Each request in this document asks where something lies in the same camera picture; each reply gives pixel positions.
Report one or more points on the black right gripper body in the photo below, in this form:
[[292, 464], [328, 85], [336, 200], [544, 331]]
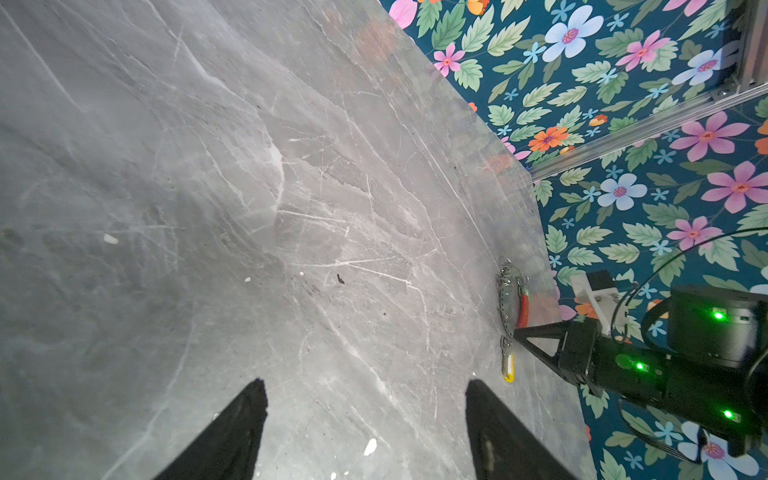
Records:
[[588, 357]]

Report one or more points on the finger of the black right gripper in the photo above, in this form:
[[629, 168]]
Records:
[[546, 350], [553, 331]]

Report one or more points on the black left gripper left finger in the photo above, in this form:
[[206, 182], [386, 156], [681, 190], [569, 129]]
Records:
[[228, 447]]

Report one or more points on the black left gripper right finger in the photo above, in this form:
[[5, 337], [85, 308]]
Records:
[[502, 447]]

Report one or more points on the silver keyring with keys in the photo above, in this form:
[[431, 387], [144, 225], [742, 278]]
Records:
[[514, 309]]

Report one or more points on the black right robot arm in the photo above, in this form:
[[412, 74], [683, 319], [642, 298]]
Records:
[[703, 359]]

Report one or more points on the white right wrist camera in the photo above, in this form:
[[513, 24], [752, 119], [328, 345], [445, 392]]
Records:
[[597, 296]]

